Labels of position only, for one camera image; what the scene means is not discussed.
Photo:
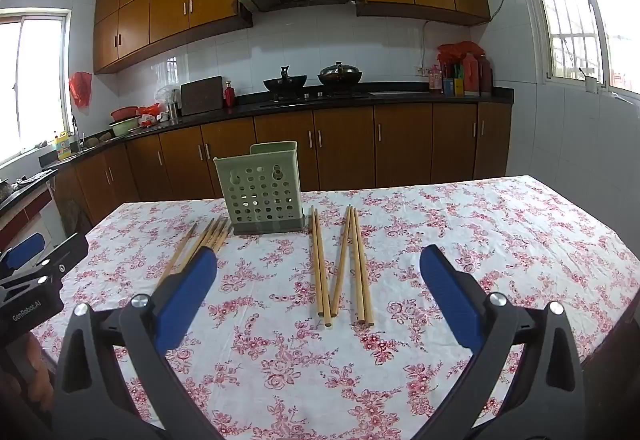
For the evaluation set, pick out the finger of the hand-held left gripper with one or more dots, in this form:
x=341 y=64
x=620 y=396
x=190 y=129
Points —
x=67 y=252
x=27 y=250

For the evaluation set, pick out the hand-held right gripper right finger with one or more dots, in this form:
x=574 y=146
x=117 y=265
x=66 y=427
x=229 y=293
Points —
x=450 y=295

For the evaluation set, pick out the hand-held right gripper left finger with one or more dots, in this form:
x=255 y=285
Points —
x=186 y=300

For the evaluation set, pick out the green perforated utensil holder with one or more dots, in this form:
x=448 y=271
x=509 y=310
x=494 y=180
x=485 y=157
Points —
x=260 y=190

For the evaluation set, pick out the person's left hand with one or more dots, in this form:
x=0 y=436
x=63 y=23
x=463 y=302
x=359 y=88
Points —
x=35 y=370

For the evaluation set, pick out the dark side counter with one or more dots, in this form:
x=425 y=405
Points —
x=20 y=205

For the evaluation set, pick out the yellow detergent bottle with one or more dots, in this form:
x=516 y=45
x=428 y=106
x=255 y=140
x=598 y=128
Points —
x=63 y=147

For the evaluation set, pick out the floral red white tablecloth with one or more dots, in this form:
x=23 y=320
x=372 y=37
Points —
x=280 y=370

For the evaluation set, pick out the green basin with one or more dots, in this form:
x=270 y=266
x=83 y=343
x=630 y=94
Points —
x=125 y=127

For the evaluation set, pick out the red basin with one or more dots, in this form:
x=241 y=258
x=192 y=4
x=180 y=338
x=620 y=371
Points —
x=125 y=113

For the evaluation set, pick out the red and white bag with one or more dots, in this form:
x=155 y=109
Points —
x=149 y=112

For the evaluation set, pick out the steel cup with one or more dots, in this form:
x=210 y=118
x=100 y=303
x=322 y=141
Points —
x=173 y=110

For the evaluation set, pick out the row of lower wooden cabinets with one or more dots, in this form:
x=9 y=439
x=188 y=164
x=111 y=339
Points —
x=345 y=144

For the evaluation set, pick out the black kitchen countertop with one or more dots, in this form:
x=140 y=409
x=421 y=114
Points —
x=400 y=98

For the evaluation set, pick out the dark cutting board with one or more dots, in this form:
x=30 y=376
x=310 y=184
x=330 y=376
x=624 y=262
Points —
x=201 y=95

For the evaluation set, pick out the blue and yellow box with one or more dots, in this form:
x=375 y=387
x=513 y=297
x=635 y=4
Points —
x=453 y=87

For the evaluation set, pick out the small red bottle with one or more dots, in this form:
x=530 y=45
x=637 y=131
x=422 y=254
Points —
x=229 y=95

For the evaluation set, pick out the pale oil bottle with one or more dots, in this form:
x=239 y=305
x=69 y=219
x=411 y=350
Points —
x=435 y=80

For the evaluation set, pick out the large red bottle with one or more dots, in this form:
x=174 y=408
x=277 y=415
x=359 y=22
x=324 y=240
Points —
x=470 y=75

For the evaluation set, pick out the dark red bottle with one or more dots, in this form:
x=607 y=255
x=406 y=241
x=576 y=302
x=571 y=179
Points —
x=485 y=75

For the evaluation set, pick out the black gas stove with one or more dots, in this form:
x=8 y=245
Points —
x=320 y=95

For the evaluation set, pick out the dark pot with lid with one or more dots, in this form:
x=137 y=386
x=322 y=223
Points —
x=340 y=75

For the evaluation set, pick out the cup on windowsill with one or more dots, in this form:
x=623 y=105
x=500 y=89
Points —
x=590 y=85

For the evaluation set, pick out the red plastic bag on wall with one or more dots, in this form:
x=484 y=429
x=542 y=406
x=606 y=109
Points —
x=80 y=89

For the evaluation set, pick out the sliding window with white frame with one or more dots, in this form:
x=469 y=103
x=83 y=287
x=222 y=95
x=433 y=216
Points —
x=35 y=84

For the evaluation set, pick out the barred window with white frame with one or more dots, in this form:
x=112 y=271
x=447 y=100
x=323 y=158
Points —
x=565 y=9

